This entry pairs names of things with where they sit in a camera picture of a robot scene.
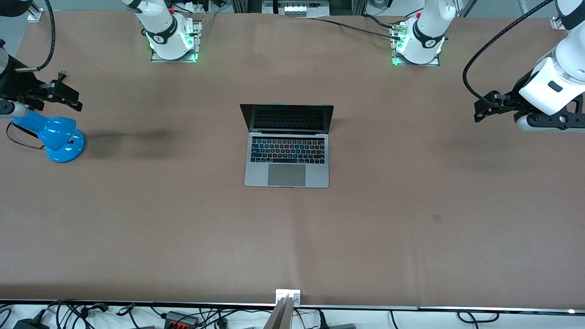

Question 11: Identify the silver camera mount bracket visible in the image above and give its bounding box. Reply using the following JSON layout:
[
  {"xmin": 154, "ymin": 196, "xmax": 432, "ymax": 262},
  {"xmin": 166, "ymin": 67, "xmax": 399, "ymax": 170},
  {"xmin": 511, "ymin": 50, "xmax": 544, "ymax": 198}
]
[{"xmin": 276, "ymin": 289, "xmax": 302, "ymax": 306}]

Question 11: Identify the black and orange connector box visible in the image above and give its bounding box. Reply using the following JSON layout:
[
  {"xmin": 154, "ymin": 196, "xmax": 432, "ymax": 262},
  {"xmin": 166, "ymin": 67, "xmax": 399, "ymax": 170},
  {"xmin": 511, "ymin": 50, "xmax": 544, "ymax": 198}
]
[{"xmin": 164, "ymin": 311, "xmax": 200, "ymax": 328}]

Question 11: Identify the thick black table cable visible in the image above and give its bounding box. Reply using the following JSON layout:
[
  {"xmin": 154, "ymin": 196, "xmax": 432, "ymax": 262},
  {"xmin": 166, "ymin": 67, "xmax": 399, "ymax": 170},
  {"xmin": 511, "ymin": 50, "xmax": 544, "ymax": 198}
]
[{"xmin": 362, "ymin": 14, "xmax": 397, "ymax": 30}]

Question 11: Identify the blue desk lamp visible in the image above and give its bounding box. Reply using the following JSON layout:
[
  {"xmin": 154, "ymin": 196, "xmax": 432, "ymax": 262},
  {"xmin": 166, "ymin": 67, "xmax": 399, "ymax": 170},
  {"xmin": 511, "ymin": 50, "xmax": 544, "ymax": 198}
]
[{"xmin": 12, "ymin": 110, "xmax": 86, "ymax": 164}]

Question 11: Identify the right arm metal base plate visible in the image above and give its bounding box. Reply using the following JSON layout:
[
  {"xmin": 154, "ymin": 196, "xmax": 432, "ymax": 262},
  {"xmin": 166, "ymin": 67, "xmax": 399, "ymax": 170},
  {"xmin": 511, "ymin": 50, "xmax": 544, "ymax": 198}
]
[{"xmin": 150, "ymin": 18, "xmax": 202, "ymax": 63}]

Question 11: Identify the thin black braided table cable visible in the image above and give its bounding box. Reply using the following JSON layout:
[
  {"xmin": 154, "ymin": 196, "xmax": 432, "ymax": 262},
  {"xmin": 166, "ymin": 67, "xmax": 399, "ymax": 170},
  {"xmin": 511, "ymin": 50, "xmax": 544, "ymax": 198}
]
[{"xmin": 292, "ymin": 16, "xmax": 402, "ymax": 41}]

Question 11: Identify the thin grey base cable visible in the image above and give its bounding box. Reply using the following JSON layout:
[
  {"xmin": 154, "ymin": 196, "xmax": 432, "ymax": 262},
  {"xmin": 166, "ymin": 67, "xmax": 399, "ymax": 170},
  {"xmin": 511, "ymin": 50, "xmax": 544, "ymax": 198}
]
[{"xmin": 199, "ymin": 12, "xmax": 219, "ymax": 35}]

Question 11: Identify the black looped floor cable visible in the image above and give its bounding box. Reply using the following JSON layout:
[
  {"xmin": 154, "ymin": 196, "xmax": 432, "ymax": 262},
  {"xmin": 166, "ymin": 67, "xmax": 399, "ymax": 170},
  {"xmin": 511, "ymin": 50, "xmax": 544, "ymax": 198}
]
[{"xmin": 457, "ymin": 309, "xmax": 499, "ymax": 324}]

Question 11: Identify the aluminium camera mount profile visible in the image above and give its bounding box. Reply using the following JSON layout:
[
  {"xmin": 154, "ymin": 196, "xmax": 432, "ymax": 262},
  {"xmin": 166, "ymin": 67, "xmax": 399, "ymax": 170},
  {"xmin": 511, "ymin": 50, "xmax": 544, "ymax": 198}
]
[{"xmin": 264, "ymin": 295, "xmax": 293, "ymax": 329}]

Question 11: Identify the black lamp power cord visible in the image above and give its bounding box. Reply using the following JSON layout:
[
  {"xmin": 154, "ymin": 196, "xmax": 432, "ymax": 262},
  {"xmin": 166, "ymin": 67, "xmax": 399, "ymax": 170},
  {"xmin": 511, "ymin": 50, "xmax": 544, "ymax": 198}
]
[{"xmin": 6, "ymin": 70, "xmax": 69, "ymax": 150}]

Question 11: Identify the black power adapter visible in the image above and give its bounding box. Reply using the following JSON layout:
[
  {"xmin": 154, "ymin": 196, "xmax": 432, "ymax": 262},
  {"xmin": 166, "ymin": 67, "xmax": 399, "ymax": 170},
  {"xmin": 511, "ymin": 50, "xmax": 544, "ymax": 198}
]
[{"xmin": 13, "ymin": 315, "xmax": 49, "ymax": 329}]

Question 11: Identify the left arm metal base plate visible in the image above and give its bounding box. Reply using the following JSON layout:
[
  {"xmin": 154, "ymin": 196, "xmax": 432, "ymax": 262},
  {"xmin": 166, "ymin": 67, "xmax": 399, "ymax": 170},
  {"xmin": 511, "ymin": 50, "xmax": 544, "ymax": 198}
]
[{"xmin": 391, "ymin": 21, "xmax": 442, "ymax": 67}]

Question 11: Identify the grey electrical control box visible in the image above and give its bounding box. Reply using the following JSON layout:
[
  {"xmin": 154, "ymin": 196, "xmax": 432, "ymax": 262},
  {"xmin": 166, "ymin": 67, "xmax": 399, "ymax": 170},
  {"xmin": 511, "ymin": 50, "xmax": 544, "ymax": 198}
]
[{"xmin": 261, "ymin": 0, "xmax": 330, "ymax": 18}]

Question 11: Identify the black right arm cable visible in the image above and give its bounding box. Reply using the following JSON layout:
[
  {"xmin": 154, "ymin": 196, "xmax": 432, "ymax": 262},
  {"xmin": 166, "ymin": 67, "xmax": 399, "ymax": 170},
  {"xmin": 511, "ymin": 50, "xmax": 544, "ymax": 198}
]
[{"xmin": 15, "ymin": 0, "xmax": 57, "ymax": 73}]

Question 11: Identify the grey laptop computer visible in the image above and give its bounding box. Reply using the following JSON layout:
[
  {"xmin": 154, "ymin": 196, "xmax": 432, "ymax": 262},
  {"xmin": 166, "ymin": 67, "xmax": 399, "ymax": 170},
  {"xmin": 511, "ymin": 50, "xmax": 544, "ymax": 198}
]
[{"xmin": 240, "ymin": 104, "xmax": 335, "ymax": 189}]

